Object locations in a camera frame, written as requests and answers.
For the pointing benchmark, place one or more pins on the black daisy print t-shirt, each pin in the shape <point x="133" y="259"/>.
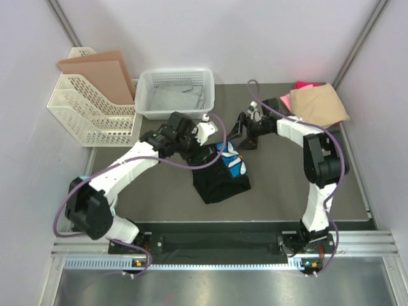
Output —
<point x="224" y="179"/>

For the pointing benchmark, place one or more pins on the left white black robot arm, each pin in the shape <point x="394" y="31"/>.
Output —
<point x="90" y="202"/>

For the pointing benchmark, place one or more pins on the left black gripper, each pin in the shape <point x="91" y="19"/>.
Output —
<point x="193" y="158"/>

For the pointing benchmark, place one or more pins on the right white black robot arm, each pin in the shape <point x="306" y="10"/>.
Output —
<point x="324" y="161"/>

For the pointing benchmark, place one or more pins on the teal cat ear headphones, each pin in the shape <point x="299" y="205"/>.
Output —
<point x="84" y="177"/>

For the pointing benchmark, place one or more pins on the cream perforated file organizer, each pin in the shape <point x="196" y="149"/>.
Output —
<point x="91" y="119"/>

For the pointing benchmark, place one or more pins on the beige folded t-shirt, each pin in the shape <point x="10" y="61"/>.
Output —
<point x="318" y="105"/>

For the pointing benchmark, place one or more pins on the grey folded cloth in basket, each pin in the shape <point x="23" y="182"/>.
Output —
<point x="176" y="96"/>

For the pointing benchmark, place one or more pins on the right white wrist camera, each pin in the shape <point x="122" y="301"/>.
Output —
<point x="253" y="112"/>

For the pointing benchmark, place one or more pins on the white perforated plastic basket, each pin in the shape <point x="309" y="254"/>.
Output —
<point x="150" y="79"/>

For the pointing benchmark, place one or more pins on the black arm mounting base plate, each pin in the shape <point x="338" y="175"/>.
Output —
<point x="218" y="243"/>

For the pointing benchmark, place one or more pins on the pink folded t-shirt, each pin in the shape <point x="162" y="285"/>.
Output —
<point x="286" y="101"/>

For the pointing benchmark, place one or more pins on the brown cardboard folder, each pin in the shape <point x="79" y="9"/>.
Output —
<point x="107" y="71"/>

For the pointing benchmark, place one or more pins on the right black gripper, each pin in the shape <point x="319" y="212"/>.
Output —
<point x="250" y="143"/>

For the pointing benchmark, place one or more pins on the red folded t-shirt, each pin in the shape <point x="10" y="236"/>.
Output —
<point x="306" y="85"/>

